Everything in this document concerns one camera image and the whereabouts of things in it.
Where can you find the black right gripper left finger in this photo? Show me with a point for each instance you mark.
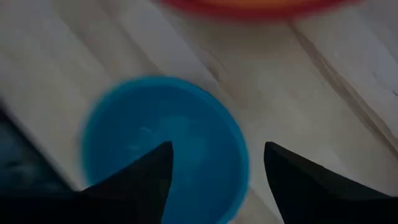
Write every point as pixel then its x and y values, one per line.
pixel 130 193

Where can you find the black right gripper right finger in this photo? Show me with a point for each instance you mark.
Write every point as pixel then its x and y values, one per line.
pixel 311 193

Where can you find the blue plastic bowl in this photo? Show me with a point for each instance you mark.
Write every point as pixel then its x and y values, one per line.
pixel 174 118

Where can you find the large red plastic bowl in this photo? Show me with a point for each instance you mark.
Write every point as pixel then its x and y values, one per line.
pixel 186 7

